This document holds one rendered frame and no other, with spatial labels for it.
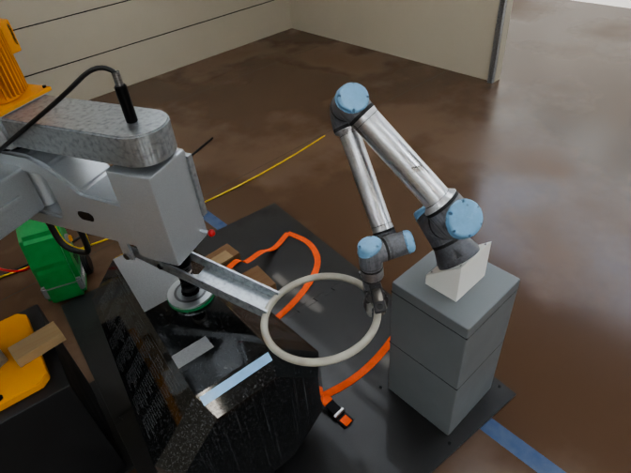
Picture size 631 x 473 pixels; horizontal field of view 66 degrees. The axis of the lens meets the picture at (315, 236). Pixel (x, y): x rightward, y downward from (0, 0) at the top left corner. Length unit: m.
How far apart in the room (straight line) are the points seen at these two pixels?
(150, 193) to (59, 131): 0.38
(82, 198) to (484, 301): 1.69
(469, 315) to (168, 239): 1.24
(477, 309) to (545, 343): 1.15
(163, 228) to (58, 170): 0.51
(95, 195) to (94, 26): 5.05
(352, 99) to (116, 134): 0.82
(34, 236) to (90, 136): 1.92
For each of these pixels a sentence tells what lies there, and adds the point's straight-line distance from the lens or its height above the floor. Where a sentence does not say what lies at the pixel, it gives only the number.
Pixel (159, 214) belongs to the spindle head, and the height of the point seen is 1.39.
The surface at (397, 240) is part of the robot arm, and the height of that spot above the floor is 1.23.
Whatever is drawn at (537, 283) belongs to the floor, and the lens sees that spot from 3.57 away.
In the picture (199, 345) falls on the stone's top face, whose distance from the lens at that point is 2.11.
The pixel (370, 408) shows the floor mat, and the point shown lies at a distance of 2.79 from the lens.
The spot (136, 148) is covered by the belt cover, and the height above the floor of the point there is 1.65.
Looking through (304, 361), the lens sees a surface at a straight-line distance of 1.82.
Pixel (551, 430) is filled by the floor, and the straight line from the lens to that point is 2.91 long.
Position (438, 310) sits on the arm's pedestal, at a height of 0.85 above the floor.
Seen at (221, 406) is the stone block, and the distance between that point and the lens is 1.99.
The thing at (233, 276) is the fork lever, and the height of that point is 0.97.
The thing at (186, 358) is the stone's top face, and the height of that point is 0.83.
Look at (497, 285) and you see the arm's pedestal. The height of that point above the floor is 0.85.
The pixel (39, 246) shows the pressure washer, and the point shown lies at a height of 0.46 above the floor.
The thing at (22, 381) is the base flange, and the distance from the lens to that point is 2.40.
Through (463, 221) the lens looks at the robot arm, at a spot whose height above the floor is 1.28.
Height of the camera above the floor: 2.41
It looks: 40 degrees down
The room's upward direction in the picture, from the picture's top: 6 degrees counter-clockwise
